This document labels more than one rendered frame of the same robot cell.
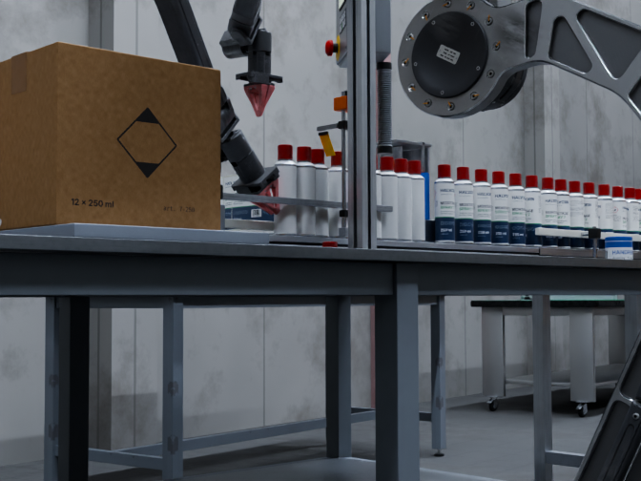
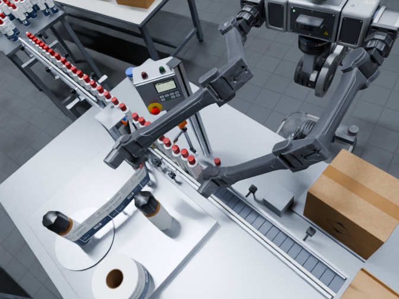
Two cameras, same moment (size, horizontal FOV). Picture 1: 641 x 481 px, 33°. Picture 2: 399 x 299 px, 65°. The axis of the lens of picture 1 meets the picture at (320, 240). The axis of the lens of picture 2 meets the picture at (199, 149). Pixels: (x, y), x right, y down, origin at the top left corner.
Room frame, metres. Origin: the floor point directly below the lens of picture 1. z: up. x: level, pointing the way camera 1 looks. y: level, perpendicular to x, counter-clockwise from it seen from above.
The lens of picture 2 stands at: (2.13, 0.81, 2.29)
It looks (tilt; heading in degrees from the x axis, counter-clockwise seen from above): 56 degrees down; 286
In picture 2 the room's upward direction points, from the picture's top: 22 degrees counter-clockwise
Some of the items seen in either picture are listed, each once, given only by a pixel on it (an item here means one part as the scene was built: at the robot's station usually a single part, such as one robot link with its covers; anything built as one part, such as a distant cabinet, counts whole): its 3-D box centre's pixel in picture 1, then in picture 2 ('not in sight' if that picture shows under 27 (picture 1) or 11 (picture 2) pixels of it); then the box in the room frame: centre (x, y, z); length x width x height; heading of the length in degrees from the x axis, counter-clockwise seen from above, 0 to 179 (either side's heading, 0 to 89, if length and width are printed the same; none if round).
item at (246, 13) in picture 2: not in sight; (247, 18); (2.05, -0.32, 1.45); 0.09 x 0.08 x 0.12; 143
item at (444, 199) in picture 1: (444, 204); (129, 116); (2.76, -0.32, 0.98); 0.05 x 0.05 x 0.20
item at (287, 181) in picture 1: (285, 190); (195, 168); (2.39, 0.08, 0.98); 0.05 x 0.05 x 0.20
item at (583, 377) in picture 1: (605, 342); not in sight; (7.75, -2.05, 0.42); 2.33 x 0.96 x 0.84; 142
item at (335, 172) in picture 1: (338, 195); (171, 150); (2.50, -0.04, 0.98); 0.05 x 0.05 x 0.20
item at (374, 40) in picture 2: not in sight; (376, 47); (1.65, -0.02, 1.45); 0.09 x 0.08 x 0.12; 143
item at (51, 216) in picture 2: not in sight; (67, 228); (2.98, 0.32, 1.04); 0.09 x 0.09 x 0.29
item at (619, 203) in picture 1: (617, 219); (59, 61); (3.31, -0.92, 0.98); 0.05 x 0.05 x 0.20
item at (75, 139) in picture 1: (103, 150); (354, 204); (1.74, 0.35, 0.99); 0.30 x 0.24 x 0.27; 133
